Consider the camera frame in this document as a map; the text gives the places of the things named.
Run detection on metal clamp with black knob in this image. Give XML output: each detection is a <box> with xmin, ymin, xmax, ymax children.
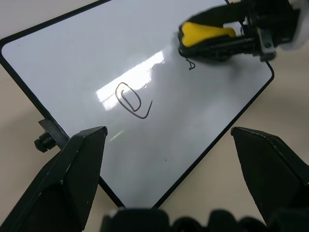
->
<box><xmin>38</xmin><ymin>118</ymin><xmax>71</xmax><ymax>148</ymax></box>

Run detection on yellow and black whiteboard eraser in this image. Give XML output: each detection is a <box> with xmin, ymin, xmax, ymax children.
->
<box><xmin>177</xmin><ymin>21</ymin><xmax>236</xmax><ymax>57</ymax></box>

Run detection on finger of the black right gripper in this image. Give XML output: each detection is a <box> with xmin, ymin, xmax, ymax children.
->
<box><xmin>180</xmin><ymin>36</ymin><xmax>257</xmax><ymax>61</ymax></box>
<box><xmin>180</xmin><ymin>0</ymin><xmax>247</xmax><ymax>28</ymax></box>

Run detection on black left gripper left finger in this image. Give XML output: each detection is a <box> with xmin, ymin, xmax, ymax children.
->
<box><xmin>0</xmin><ymin>126</ymin><xmax>108</xmax><ymax>232</ymax></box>

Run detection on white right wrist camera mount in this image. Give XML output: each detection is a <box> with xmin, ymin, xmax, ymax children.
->
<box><xmin>281</xmin><ymin>0</ymin><xmax>309</xmax><ymax>52</ymax></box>

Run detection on black clamp bolt knob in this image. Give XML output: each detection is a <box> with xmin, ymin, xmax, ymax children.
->
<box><xmin>33</xmin><ymin>132</ymin><xmax>57</xmax><ymax>153</ymax></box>

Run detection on black-framed whiteboard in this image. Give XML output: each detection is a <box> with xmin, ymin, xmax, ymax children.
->
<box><xmin>0</xmin><ymin>0</ymin><xmax>275</xmax><ymax>210</ymax></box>

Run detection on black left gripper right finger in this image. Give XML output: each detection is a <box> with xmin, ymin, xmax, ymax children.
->
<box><xmin>230</xmin><ymin>126</ymin><xmax>309</xmax><ymax>226</ymax></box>

